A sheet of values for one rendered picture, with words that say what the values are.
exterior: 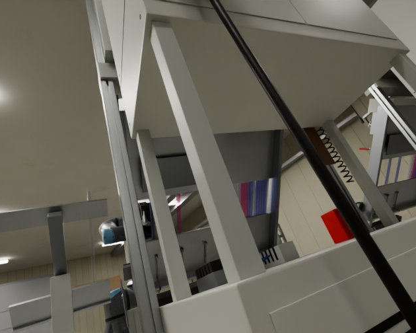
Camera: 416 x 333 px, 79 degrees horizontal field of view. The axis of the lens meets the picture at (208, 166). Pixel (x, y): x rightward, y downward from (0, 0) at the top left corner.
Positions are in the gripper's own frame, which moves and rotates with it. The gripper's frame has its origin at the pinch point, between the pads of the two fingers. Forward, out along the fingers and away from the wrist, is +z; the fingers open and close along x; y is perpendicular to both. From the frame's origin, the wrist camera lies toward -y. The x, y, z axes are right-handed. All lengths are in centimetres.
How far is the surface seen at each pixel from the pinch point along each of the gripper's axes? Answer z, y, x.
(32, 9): -126, 156, -47
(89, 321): -798, -430, -81
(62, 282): 3.2, -12.3, -32.8
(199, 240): -1.2, -11.6, 19.3
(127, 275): -5.4, -19.5, -11.6
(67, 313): 7.7, -20.9, -31.8
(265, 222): -1, -11, 56
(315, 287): 84, 9, -2
